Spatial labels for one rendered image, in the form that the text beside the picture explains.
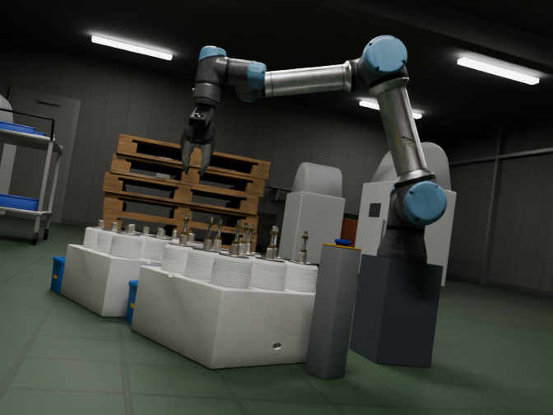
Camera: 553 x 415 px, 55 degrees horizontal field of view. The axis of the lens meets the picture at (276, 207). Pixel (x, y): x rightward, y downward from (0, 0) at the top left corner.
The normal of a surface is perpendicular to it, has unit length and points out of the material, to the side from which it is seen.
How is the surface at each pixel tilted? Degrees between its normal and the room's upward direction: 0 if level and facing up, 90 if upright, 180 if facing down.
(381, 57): 83
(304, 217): 90
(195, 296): 90
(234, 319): 90
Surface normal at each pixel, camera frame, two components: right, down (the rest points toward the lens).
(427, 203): 0.04, 0.07
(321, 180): 0.30, -0.18
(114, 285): 0.64, 0.05
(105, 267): -0.76, -0.14
